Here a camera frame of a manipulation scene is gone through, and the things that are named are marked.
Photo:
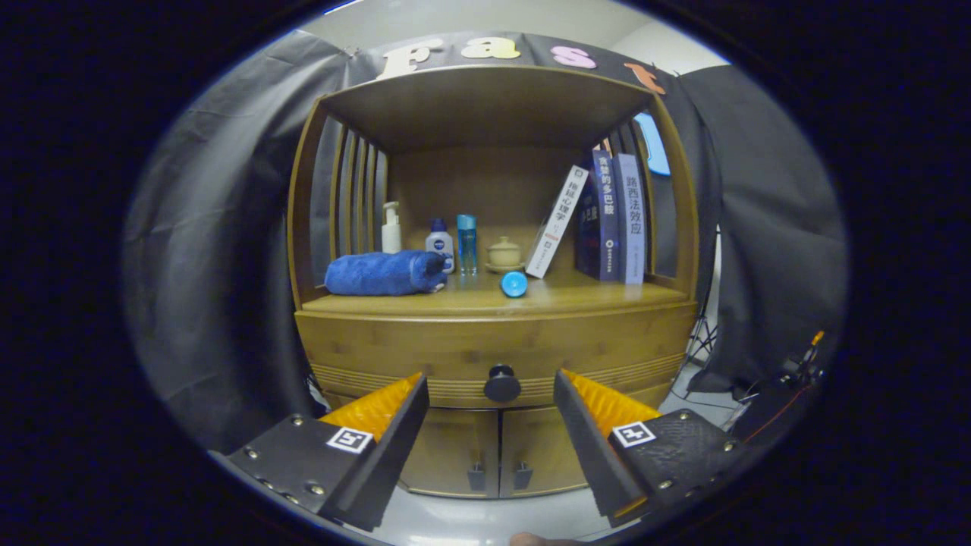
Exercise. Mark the black tripod stand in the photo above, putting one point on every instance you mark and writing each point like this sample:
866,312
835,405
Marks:
702,341

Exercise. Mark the wooden drawer with black knob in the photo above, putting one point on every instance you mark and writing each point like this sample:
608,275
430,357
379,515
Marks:
425,349

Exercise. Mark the dark blue book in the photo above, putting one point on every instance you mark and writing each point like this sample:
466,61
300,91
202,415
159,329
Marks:
605,220

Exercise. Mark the white book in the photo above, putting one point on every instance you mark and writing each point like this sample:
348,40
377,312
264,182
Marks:
557,220

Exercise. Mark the orange and black clamp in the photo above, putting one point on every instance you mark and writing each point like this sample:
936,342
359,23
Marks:
815,339

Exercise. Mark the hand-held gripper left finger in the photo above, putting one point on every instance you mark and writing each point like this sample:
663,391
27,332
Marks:
383,455

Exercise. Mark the clear blue bottle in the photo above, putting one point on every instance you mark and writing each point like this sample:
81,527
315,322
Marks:
466,246

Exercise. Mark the pale purple book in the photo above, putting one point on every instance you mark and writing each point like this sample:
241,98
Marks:
631,220

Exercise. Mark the white pump bottle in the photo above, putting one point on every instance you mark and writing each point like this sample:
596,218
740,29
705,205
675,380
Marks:
391,235

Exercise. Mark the white bottle with blue cap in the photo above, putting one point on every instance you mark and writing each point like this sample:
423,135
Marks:
439,246

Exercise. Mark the beige lidded teacup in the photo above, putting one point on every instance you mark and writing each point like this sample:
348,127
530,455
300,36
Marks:
504,254

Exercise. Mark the wooden countertop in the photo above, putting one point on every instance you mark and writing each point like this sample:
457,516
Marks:
584,296

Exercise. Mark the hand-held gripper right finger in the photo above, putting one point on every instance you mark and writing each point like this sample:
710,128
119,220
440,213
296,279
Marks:
595,455

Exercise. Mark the wooden cabinet door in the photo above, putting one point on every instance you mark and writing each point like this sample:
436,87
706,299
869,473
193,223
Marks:
546,455
447,455

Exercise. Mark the black backdrop cloth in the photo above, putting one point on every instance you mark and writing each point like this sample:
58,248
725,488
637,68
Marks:
227,227

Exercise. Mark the wooden cabinet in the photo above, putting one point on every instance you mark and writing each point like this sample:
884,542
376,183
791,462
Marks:
485,182

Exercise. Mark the blue folded towel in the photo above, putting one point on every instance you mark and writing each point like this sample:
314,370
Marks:
383,273

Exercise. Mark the blue squeeze tube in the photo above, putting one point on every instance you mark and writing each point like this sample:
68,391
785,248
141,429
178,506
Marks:
514,284

